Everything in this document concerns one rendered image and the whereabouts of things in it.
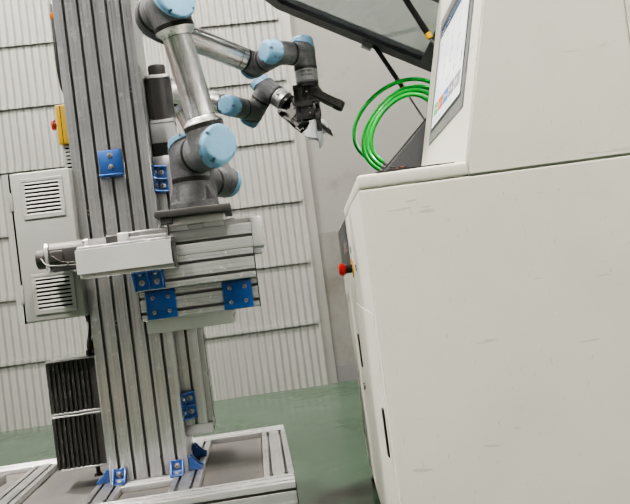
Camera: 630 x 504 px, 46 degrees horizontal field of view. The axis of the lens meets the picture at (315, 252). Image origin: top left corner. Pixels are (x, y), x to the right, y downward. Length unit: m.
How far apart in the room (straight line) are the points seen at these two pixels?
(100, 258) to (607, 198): 1.32
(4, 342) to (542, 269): 4.61
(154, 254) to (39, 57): 3.85
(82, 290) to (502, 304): 1.38
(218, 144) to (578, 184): 1.03
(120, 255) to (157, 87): 0.70
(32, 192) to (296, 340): 3.27
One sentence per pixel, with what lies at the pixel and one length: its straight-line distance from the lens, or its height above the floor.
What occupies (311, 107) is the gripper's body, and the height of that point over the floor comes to 1.33.
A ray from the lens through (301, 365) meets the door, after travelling 5.44.
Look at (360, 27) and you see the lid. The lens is 2.92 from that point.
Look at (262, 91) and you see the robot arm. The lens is 2.80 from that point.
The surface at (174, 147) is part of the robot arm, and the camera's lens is 2.29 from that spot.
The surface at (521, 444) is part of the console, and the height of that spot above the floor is 0.41.
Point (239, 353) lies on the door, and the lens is 5.42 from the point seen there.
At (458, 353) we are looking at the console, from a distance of 1.50.
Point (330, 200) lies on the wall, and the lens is 5.51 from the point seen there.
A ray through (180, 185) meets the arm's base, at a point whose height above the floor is 1.11.
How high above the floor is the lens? 0.79
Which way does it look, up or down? 2 degrees up
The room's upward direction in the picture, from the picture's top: 8 degrees counter-clockwise
